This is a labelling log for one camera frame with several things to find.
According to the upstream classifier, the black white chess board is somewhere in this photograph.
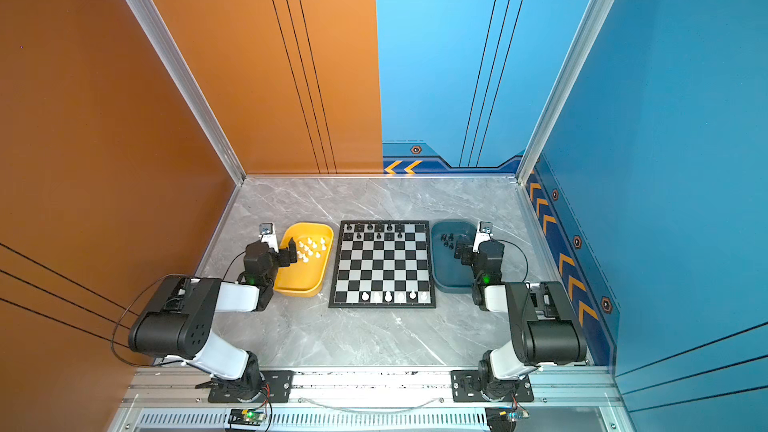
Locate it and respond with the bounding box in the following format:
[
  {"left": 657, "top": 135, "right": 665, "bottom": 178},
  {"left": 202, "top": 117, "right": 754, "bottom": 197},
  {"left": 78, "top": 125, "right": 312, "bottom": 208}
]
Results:
[{"left": 329, "top": 220, "right": 436, "bottom": 309}]

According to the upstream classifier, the yellow plastic tray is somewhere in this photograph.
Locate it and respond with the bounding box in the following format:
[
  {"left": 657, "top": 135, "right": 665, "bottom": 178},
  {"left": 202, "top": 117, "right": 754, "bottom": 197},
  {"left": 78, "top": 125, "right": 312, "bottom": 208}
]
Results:
[{"left": 275, "top": 222, "right": 334, "bottom": 297}]

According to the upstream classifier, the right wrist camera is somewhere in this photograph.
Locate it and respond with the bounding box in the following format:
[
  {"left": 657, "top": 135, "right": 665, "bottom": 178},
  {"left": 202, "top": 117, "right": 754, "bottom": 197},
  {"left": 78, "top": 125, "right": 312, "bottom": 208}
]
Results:
[{"left": 473, "top": 221, "right": 493, "bottom": 253}]

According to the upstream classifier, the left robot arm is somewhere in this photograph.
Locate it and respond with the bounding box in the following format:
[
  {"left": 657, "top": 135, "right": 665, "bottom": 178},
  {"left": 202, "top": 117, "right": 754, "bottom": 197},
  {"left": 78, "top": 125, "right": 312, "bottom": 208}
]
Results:
[{"left": 128, "top": 239, "right": 298, "bottom": 403}]

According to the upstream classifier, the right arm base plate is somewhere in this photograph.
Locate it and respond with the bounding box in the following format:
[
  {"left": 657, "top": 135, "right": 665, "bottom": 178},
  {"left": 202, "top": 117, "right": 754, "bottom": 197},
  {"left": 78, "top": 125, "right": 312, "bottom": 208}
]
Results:
[{"left": 450, "top": 369, "right": 535, "bottom": 403}]

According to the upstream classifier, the left green circuit board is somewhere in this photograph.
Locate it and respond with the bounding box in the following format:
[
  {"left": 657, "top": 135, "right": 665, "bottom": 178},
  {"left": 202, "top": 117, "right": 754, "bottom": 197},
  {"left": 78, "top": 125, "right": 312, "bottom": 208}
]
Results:
[{"left": 227, "top": 408, "right": 269, "bottom": 431}]

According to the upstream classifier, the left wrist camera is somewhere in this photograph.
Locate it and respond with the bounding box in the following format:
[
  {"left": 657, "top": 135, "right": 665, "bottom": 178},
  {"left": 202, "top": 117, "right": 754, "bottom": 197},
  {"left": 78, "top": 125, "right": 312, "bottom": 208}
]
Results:
[{"left": 259, "top": 222, "right": 279, "bottom": 252}]

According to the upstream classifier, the teal plastic tray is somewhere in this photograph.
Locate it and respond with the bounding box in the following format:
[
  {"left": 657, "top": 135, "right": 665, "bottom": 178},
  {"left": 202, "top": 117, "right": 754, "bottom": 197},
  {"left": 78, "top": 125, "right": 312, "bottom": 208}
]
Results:
[{"left": 431, "top": 220, "right": 477, "bottom": 294}]

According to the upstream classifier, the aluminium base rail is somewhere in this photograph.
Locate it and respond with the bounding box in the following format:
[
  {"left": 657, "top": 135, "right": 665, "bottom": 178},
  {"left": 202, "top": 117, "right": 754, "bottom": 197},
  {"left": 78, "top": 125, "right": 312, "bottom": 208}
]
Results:
[{"left": 119, "top": 366, "right": 623, "bottom": 410}]

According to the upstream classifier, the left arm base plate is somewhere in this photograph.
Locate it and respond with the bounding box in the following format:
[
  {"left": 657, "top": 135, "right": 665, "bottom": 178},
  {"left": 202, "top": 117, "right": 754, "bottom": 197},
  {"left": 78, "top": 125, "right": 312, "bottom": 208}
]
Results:
[{"left": 207, "top": 370, "right": 294, "bottom": 405}]

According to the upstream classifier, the right circuit board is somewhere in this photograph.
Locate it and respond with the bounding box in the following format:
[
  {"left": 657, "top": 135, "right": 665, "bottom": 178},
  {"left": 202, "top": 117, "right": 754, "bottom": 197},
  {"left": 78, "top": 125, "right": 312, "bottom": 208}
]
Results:
[{"left": 485, "top": 408, "right": 530, "bottom": 432}]

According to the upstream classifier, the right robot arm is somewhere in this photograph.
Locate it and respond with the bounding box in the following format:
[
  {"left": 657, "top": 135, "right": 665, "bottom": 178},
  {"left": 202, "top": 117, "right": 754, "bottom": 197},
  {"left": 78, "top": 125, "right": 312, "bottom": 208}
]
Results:
[{"left": 452, "top": 237, "right": 588, "bottom": 402}]

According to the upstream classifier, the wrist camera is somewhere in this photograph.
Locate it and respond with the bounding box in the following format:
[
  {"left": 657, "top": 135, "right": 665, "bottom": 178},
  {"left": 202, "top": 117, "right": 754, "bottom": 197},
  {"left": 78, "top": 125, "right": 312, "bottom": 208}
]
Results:
[
  {"left": 473, "top": 221, "right": 493, "bottom": 253},
  {"left": 259, "top": 222, "right": 279, "bottom": 252}
]

